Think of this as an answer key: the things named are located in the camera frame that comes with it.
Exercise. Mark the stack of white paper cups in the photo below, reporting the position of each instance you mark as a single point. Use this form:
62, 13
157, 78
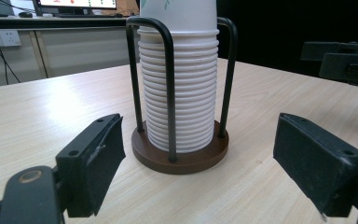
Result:
192, 93

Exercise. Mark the white wall power outlet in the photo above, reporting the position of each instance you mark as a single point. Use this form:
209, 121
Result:
9, 38

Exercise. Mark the black computer mouse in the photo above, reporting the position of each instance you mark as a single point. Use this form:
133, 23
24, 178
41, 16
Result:
25, 14

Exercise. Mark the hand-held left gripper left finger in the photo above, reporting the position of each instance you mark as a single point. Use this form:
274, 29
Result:
88, 168

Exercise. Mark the black desk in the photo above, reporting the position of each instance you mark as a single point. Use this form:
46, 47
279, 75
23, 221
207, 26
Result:
52, 22

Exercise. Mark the leaf print paper cup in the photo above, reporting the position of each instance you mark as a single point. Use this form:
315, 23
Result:
183, 15

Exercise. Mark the computer monitor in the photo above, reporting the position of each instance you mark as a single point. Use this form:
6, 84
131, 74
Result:
74, 3

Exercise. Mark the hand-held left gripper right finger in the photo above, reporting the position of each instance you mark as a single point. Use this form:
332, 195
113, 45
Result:
317, 161

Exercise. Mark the black keyboard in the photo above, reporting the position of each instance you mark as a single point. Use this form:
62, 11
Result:
87, 15

